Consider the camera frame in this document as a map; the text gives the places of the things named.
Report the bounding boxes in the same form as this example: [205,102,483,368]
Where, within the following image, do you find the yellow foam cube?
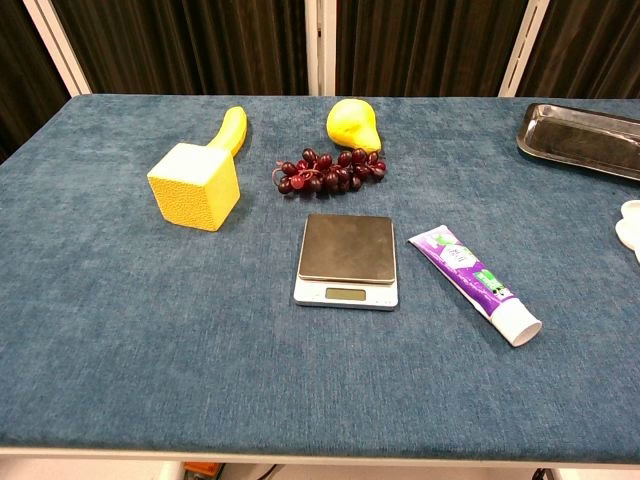
[146,142,242,233]

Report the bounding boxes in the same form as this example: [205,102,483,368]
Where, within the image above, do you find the small digital kitchen scale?
[293,213,401,312]

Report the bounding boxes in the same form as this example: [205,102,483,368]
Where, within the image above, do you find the yellow toy banana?
[205,105,250,157]

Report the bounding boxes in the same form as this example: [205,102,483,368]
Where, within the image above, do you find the dark red toy grapes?
[271,147,388,196]

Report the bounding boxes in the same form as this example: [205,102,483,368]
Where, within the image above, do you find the yellow toy pear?
[326,98,383,155]

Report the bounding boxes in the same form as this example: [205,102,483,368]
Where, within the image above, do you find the purple white toothpaste tube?
[407,224,544,349]

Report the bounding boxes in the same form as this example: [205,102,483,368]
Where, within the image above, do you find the blue fabric table cloth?
[0,93,640,464]

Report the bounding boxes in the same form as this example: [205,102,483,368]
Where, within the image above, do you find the black pleated curtain panel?
[49,0,309,96]
[517,0,640,101]
[335,0,530,99]
[0,0,71,164]

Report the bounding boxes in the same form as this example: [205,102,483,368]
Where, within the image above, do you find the orange object under table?
[182,462,224,479]

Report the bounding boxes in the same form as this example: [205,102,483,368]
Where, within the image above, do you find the rectangular stainless steel tray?
[515,102,640,182]

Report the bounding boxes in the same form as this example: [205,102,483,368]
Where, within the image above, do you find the white flower-shaped paint palette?
[614,199,640,264]

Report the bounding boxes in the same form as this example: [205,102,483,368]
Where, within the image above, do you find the white metal frame post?
[497,0,551,99]
[22,0,94,97]
[304,0,339,96]

